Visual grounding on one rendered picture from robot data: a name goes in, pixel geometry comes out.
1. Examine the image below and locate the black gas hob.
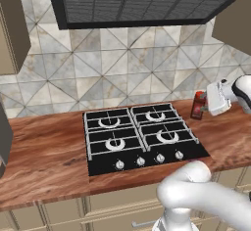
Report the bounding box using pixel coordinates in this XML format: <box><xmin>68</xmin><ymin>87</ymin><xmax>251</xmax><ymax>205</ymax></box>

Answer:
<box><xmin>81</xmin><ymin>102</ymin><xmax>211</xmax><ymax>177</ymax></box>

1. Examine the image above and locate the silver drawer handle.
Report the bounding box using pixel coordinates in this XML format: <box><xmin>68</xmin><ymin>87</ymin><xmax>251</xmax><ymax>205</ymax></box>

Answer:
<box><xmin>131</xmin><ymin>219</ymin><xmax>159</xmax><ymax>229</ymax></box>

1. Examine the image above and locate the grey appliance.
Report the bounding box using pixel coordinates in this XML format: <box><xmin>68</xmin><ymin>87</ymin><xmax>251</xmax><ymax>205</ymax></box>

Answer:
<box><xmin>0</xmin><ymin>102</ymin><xmax>15</xmax><ymax>179</ymax></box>

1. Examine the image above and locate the black range hood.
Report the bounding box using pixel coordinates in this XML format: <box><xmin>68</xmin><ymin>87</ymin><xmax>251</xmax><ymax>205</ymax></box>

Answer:
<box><xmin>44</xmin><ymin>0</ymin><xmax>251</xmax><ymax>31</ymax></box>

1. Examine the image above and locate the beige drawer front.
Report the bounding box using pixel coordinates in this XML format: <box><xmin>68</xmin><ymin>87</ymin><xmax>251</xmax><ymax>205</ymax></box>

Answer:
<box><xmin>87</xmin><ymin>183</ymin><xmax>165</xmax><ymax>213</ymax></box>
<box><xmin>85</xmin><ymin>205</ymin><xmax>166</xmax><ymax>231</ymax></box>
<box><xmin>215</xmin><ymin>165</ymin><xmax>251</xmax><ymax>190</ymax></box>

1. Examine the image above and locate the brown wall cabinet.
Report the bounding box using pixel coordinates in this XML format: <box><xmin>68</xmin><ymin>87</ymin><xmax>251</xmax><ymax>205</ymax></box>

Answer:
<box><xmin>211</xmin><ymin>0</ymin><xmax>251</xmax><ymax>57</ymax></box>
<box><xmin>0</xmin><ymin>0</ymin><xmax>32</xmax><ymax>76</ymax></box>

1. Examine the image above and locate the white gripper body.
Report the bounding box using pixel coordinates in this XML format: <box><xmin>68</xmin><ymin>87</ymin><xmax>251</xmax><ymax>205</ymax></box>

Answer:
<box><xmin>206</xmin><ymin>79</ymin><xmax>233</xmax><ymax>117</ymax></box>

